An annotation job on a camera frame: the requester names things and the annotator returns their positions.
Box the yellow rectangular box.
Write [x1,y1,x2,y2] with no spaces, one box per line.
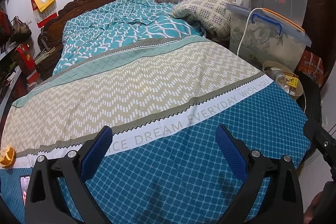
[284,72,299,90]

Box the clear bottle green label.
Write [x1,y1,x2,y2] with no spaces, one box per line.
[268,67,286,88]

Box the beige round trash bin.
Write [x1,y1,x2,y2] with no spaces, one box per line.
[262,61,303,101]

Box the smartphone with lit screen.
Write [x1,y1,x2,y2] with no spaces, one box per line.
[20,176,30,205]

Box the red brown carton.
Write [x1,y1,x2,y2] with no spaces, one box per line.
[296,50,324,88]

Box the clear box orange lid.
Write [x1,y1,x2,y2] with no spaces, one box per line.
[227,4,311,71]

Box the patterned bed cover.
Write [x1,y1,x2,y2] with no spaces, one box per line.
[1,36,310,223]

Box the red gift bag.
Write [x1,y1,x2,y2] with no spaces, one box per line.
[14,43,41,86]

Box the carved wooden headboard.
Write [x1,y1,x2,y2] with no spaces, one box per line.
[38,0,117,81]

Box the grey patterned folded blanket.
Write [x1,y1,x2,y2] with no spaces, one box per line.
[171,0,244,42]

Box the teal patterned quilt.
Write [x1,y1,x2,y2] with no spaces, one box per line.
[52,0,206,75]

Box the white cable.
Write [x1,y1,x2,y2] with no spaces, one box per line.
[236,7,263,57]

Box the grey wall shelf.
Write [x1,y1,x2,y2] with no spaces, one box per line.
[1,42,20,117]

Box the yellow red wall calendar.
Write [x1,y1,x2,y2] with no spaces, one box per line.
[30,0,58,28]

